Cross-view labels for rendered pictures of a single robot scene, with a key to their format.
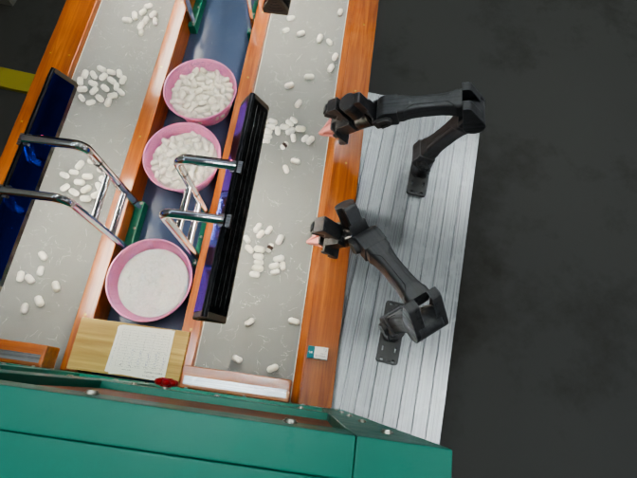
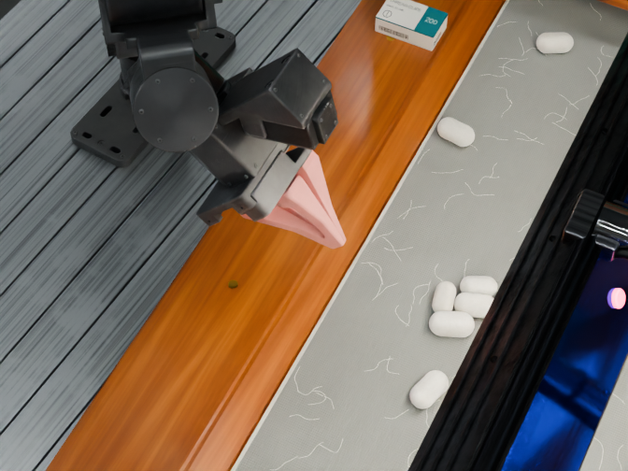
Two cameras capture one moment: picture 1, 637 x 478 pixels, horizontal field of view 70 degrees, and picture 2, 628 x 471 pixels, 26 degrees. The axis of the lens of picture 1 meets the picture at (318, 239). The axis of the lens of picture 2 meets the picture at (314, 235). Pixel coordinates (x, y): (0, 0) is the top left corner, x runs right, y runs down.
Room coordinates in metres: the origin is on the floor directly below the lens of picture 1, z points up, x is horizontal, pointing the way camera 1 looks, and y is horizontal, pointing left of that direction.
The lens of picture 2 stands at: (1.01, 0.24, 1.70)
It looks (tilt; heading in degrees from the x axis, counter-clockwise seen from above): 54 degrees down; 202
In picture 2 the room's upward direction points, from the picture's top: straight up
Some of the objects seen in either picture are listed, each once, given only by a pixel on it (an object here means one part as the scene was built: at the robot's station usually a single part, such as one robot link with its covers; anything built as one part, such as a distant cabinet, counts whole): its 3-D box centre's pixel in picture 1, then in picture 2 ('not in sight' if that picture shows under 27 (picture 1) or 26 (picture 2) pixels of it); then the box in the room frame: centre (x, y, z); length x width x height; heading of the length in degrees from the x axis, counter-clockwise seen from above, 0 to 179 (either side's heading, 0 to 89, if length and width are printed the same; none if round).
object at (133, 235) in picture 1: (83, 202); not in sight; (0.51, 0.71, 0.90); 0.20 x 0.19 x 0.45; 176
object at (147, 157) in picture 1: (185, 161); not in sight; (0.76, 0.49, 0.72); 0.27 x 0.27 x 0.10
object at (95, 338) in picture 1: (129, 350); not in sight; (0.10, 0.54, 0.77); 0.33 x 0.15 x 0.01; 86
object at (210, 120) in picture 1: (202, 96); not in sight; (1.04, 0.46, 0.72); 0.27 x 0.27 x 0.10
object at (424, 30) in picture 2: (318, 353); (411, 21); (0.13, -0.02, 0.78); 0.06 x 0.04 x 0.02; 86
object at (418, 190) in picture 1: (422, 166); not in sight; (0.81, -0.36, 0.71); 0.20 x 0.07 x 0.08; 170
